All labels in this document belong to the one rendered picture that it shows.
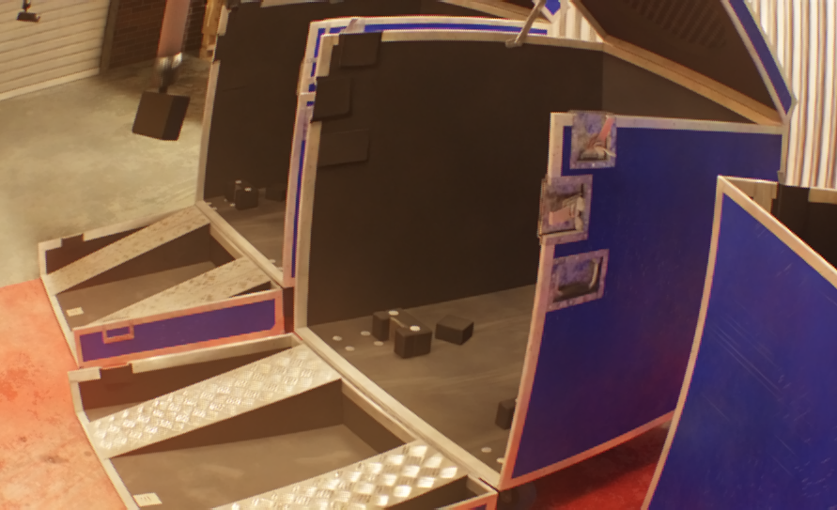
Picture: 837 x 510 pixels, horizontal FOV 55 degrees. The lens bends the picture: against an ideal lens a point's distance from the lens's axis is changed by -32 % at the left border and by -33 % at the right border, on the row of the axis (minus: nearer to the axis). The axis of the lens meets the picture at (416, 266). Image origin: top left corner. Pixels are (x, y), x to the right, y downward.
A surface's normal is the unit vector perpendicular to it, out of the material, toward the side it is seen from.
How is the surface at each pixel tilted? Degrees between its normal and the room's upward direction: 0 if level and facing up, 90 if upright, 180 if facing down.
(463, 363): 0
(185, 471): 2
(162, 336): 90
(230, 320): 90
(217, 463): 2
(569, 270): 90
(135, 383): 90
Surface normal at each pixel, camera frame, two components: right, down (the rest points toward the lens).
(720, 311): -0.95, 0.04
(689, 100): -0.84, 0.14
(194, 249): 0.54, 0.36
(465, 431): 0.08, -0.92
